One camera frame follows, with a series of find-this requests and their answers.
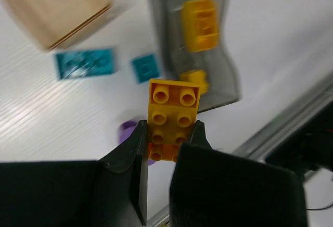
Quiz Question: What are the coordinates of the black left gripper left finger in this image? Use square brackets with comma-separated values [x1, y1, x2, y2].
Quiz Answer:
[97, 120, 148, 225]

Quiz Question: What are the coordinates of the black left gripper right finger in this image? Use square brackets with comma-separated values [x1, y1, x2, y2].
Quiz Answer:
[169, 121, 308, 227]

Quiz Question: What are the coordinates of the purple oval lego brick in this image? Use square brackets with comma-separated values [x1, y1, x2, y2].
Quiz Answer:
[111, 120, 155, 171]

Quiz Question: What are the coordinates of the yellow long lego brick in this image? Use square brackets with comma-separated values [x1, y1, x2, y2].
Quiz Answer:
[147, 79, 201, 162]

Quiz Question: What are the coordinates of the teal small lego brick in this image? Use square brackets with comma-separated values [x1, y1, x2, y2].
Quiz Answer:
[131, 54, 160, 84]

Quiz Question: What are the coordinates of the yellow small lego brick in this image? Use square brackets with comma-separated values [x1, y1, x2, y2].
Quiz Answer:
[180, 70, 209, 94]

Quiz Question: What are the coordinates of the teal long lego brick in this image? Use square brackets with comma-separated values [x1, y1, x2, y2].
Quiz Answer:
[54, 48, 116, 80]

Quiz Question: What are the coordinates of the yellow rounded lego brick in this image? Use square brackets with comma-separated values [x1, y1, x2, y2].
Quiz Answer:
[181, 0, 219, 53]

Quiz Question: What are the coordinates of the smoky grey transparent container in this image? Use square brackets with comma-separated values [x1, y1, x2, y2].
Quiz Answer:
[149, 0, 241, 112]

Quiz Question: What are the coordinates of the amber transparent container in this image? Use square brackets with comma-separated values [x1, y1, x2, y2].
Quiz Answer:
[2, 0, 113, 51]

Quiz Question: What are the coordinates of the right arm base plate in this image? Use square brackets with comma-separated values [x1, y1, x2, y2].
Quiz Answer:
[265, 103, 332, 181]

